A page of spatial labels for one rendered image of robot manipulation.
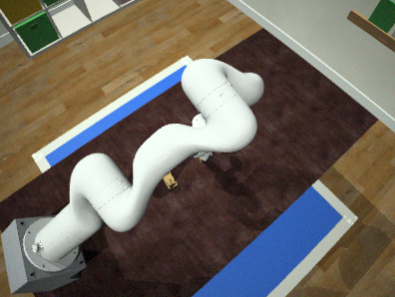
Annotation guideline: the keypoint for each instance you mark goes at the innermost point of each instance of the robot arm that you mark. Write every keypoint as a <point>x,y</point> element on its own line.
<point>99,190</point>

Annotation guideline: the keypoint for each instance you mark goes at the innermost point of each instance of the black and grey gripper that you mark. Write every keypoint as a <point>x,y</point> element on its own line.
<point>206,157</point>

